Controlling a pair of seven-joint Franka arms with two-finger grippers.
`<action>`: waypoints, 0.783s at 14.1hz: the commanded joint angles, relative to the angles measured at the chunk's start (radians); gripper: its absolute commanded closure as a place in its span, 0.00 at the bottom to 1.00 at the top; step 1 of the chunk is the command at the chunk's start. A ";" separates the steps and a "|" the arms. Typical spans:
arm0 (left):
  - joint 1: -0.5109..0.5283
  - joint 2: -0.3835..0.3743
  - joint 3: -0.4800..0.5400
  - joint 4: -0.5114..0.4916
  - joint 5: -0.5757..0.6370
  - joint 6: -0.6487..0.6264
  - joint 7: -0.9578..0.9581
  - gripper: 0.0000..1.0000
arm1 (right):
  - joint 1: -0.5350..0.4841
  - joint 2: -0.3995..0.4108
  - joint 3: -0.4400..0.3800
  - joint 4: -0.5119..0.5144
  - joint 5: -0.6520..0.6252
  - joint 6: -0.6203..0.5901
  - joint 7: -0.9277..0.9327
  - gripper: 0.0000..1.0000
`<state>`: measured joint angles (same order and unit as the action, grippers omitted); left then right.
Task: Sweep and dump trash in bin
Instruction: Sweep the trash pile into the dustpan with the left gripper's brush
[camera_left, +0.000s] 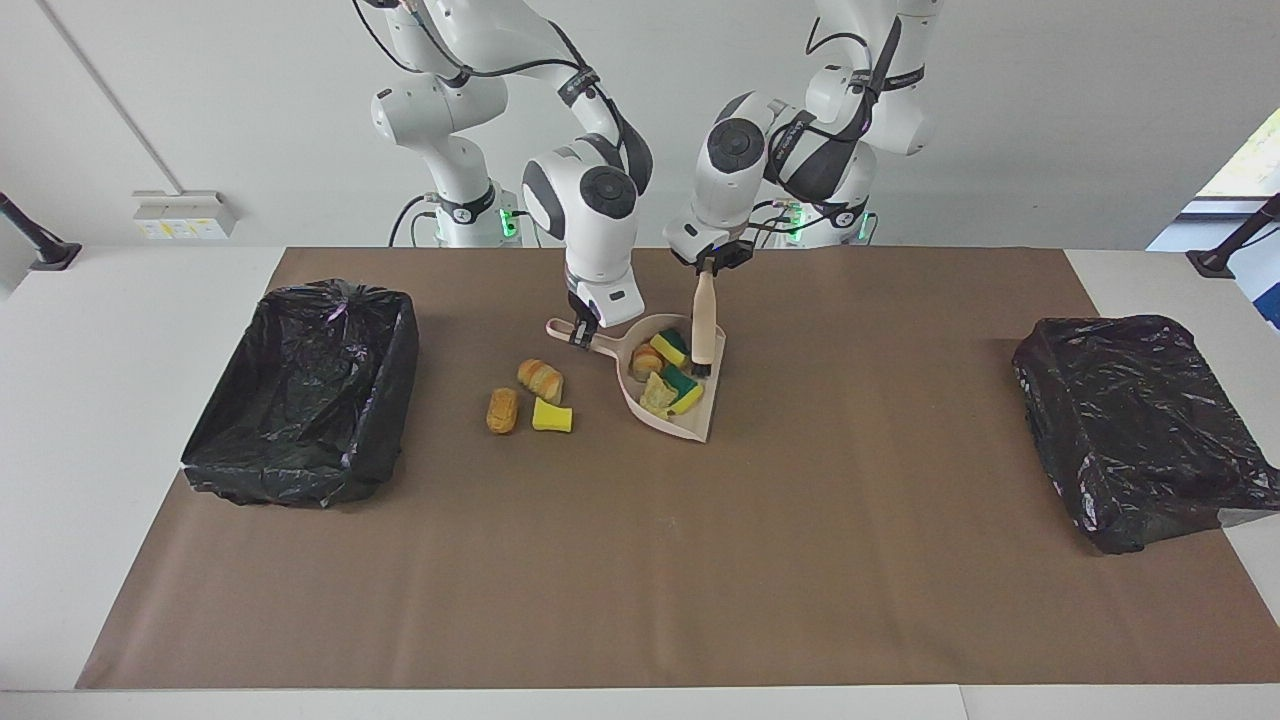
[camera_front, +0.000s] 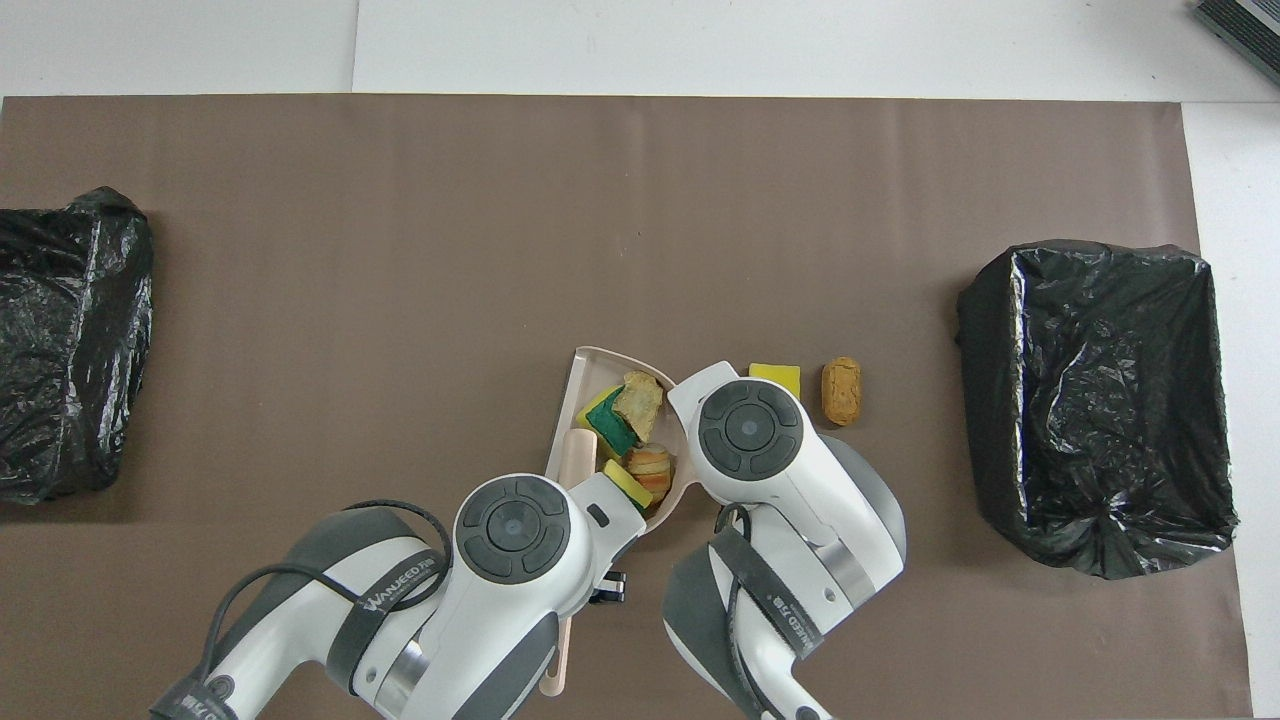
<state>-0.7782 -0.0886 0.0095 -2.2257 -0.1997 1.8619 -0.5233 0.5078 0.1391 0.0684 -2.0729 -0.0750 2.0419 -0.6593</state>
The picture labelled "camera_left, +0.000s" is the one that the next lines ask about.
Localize brown paper table mat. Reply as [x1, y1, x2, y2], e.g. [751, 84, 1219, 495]
[75, 247, 1280, 691]

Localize black bag lined bin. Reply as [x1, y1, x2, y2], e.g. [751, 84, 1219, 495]
[180, 280, 421, 509]
[1012, 315, 1280, 556]

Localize orange striped croissant piece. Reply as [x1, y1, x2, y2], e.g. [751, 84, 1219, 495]
[516, 358, 565, 405]

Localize beige hand brush black bristles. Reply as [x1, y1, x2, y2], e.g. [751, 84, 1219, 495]
[690, 268, 723, 379]

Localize white wall outlet box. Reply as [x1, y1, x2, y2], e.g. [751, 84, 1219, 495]
[132, 190, 239, 241]

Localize pale pink plastic dustpan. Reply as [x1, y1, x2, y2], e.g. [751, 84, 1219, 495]
[545, 313, 728, 444]

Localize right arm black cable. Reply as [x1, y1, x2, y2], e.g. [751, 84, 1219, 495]
[350, 0, 601, 96]

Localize black camera stand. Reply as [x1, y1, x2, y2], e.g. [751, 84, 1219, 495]
[1186, 192, 1280, 279]
[0, 190, 83, 272]

